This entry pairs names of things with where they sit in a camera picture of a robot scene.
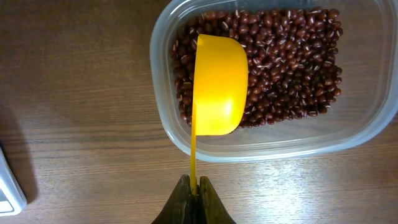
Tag yellow measuring scoop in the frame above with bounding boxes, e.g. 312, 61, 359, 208
190, 34, 248, 195

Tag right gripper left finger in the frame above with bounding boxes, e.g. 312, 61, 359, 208
152, 174, 194, 224

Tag clear plastic container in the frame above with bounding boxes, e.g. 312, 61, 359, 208
150, 0, 397, 162

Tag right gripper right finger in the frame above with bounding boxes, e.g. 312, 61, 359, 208
197, 176, 236, 224

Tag red beans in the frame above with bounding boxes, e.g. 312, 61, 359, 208
170, 6, 343, 128

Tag white digital kitchen scale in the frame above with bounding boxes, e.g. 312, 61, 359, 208
0, 150, 27, 217

